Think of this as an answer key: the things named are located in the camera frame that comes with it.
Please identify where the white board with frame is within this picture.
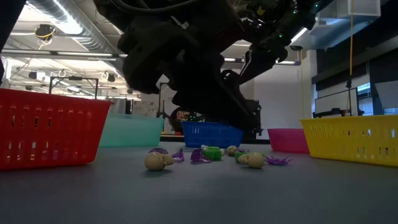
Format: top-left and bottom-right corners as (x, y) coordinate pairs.
(314, 87), (359, 118)

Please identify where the green toy block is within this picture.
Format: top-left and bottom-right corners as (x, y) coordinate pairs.
(202, 146), (223, 162)

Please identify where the person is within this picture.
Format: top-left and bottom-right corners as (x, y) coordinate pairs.
(169, 107), (206, 135)

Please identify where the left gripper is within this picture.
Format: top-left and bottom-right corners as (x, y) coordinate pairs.
(117, 17), (246, 124)

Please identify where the red plastic basket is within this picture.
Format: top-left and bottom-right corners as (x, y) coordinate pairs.
(0, 88), (114, 172)

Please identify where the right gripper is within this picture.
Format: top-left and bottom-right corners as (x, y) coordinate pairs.
(239, 12), (315, 85)

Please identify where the purple plastic witch hat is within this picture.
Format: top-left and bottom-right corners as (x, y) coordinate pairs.
(170, 147), (185, 163)
(148, 147), (169, 156)
(190, 148), (212, 165)

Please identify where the black background machine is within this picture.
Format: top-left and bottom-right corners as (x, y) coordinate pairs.
(245, 99), (264, 141)

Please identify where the teal translucent plastic bin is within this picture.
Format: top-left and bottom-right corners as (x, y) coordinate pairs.
(99, 112), (165, 148)

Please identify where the yellow hanging cable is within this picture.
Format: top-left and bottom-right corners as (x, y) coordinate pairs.
(348, 0), (355, 78)

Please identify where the blue plastic basket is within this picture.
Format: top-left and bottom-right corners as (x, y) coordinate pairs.
(181, 121), (245, 149)

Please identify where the yellow plastic basket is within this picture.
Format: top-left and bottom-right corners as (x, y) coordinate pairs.
(300, 114), (398, 168)

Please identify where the ceiling cable reel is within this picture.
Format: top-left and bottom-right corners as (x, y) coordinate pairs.
(34, 24), (57, 42)

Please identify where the pink plastic bowl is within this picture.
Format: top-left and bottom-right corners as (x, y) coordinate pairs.
(267, 128), (310, 155)

